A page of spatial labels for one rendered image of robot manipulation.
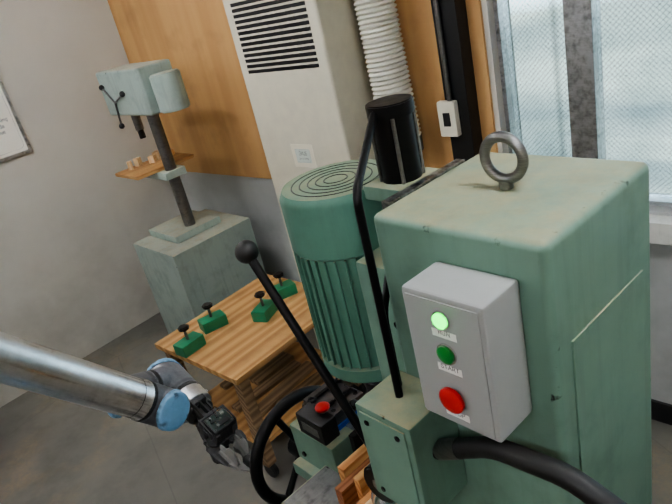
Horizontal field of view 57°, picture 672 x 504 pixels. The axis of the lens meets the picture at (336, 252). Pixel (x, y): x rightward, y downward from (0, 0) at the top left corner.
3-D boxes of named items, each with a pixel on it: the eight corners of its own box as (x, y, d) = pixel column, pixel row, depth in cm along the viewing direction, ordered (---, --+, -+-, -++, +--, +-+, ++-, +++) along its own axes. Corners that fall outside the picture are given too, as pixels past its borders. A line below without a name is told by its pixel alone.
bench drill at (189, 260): (233, 308, 392) (149, 56, 327) (295, 333, 348) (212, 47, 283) (169, 347, 364) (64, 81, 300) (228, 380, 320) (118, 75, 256)
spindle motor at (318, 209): (373, 314, 114) (337, 154, 101) (450, 340, 101) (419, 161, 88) (303, 364, 104) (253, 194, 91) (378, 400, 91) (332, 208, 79)
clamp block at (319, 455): (346, 417, 139) (337, 385, 136) (389, 440, 129) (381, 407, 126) (297, 457, 131) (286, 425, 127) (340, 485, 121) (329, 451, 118)
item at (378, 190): (411, 210, 87) (389, 91, 80) (456, 217, 81) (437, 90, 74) (372, 233, 83) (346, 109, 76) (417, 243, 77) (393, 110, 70)
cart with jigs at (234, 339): (291, 360, 323) (258, 252, 297) (373, 392, 285) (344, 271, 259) (191, 438, 283) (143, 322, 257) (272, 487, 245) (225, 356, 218)
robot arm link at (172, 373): (138, 389, 157) (171, 379, 165) (164, 419, 151) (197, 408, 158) (145, 359, 154) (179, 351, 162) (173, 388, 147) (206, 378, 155)
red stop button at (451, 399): (445, 403, 65) (441, 381, 63) (468, 414, 63) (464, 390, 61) (439, 409, 64) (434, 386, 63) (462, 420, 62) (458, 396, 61)
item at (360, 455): (412, 430, 126) (406, 405, 124) (418, 433, 125) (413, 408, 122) (344, 492, 115) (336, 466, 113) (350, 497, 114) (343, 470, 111)
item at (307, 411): (336, 390, 134) (330, 370, 132) (371, 408, 126) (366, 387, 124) (291, 426, 127) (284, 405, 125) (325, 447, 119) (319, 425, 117)
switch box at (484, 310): (456, 380, 72) (436, 259, 65) (534, 411, 64) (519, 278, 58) (423, 410, 68) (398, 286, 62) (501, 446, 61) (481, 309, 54)
